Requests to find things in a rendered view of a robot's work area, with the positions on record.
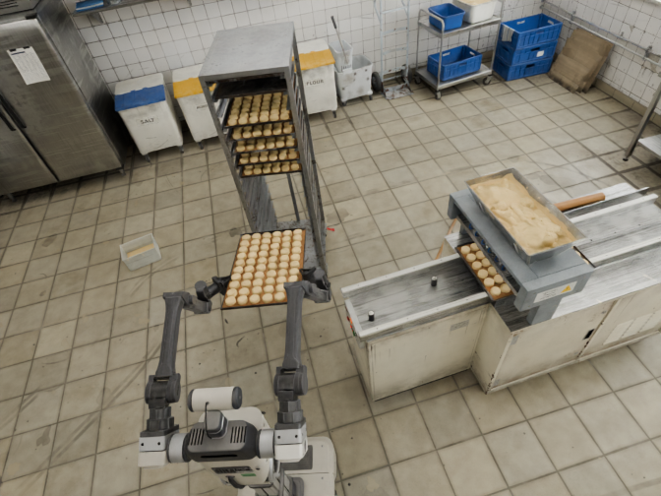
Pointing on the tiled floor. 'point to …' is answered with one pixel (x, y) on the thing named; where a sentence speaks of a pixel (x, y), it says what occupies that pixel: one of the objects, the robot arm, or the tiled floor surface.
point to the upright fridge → (53, 103)
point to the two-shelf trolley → (442, 49)
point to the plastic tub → (140, 252)
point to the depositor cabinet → (574, 309)
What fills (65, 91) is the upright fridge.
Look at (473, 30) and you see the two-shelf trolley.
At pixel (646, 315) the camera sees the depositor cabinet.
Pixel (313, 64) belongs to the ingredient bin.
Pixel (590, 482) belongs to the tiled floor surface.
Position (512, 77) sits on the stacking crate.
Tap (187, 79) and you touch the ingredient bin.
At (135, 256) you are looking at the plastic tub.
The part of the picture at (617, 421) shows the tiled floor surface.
